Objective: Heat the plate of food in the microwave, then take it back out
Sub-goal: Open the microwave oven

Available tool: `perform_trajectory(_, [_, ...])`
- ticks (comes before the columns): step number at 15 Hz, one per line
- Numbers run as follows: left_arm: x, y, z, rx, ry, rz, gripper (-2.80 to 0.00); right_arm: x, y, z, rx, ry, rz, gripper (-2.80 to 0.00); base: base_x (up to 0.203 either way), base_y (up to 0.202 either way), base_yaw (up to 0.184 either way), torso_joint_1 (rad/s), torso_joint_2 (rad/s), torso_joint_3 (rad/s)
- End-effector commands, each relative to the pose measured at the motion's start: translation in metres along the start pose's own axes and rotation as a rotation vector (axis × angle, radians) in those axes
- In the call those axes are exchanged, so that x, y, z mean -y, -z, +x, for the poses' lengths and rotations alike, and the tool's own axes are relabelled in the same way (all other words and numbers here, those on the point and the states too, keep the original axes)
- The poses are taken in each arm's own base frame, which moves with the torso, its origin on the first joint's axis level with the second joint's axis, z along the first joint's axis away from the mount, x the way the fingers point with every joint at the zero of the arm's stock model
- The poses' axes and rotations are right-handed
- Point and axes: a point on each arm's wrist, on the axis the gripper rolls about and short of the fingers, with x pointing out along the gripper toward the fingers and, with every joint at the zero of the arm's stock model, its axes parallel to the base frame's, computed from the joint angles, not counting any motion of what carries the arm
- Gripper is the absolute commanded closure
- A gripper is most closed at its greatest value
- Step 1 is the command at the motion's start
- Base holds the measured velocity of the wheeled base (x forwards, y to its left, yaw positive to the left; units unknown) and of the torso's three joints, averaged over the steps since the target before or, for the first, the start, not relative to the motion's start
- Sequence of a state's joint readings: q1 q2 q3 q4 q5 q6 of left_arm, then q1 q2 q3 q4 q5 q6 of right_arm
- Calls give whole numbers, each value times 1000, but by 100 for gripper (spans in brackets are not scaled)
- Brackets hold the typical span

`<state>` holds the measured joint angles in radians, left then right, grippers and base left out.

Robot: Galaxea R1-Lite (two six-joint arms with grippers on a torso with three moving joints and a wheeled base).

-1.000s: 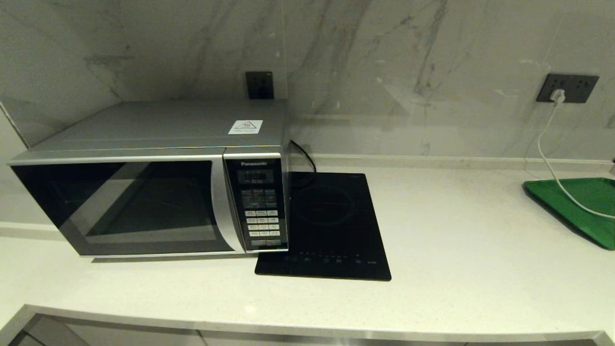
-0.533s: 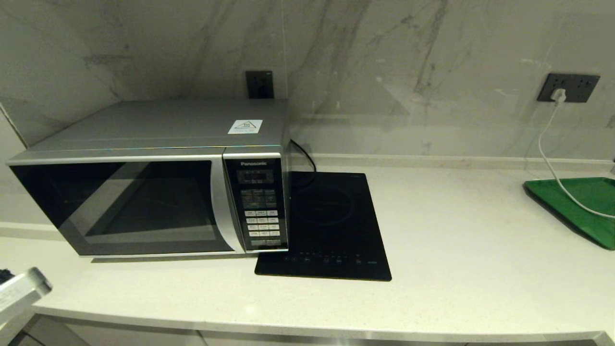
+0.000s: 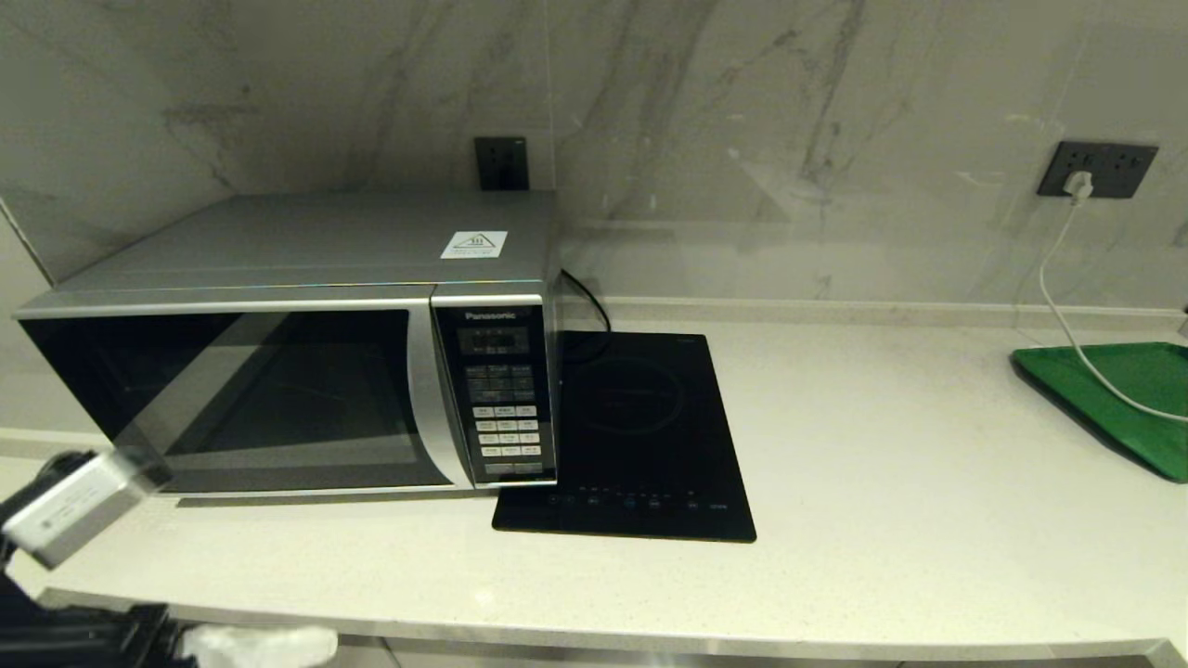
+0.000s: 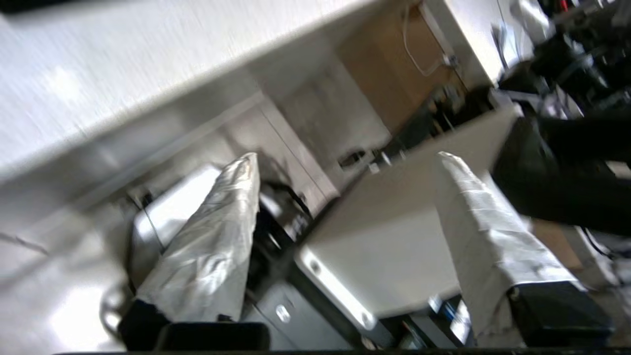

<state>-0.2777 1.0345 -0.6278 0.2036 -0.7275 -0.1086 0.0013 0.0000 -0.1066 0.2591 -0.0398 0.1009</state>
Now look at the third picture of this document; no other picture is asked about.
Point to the small black wall socket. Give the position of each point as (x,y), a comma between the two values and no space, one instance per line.
(501,163)

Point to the silver Panasonic microwave oven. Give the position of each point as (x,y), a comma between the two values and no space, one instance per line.
(278,241)

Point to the green plastic tray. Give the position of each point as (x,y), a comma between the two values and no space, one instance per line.
(1132,399)

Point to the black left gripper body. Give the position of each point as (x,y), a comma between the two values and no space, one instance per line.
(93,640)

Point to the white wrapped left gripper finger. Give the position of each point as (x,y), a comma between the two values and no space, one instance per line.
(260,648)

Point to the white warning sticker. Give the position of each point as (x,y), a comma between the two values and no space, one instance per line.
(474,244)

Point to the wide black wall socket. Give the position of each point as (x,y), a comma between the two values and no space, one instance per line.
(1123,167)

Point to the black induction cooktop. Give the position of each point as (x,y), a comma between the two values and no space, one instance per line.
(640,417)

